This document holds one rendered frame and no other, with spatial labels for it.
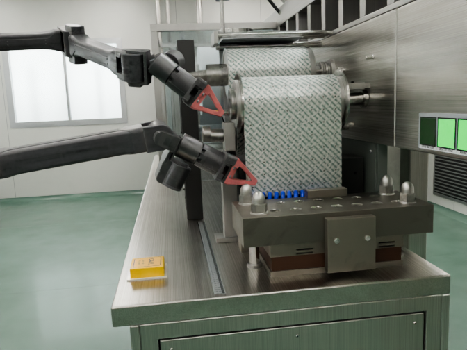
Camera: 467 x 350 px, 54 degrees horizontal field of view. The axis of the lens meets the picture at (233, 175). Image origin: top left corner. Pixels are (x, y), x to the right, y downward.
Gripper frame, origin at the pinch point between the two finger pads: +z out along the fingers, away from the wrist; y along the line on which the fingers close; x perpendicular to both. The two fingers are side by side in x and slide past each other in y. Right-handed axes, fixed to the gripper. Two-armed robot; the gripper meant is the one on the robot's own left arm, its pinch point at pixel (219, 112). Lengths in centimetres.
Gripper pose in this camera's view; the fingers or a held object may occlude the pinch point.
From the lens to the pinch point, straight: 113.8
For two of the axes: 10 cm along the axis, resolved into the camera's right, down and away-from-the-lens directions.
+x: 6.1, -7.9, -0.2
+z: 7.9, 6.0, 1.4
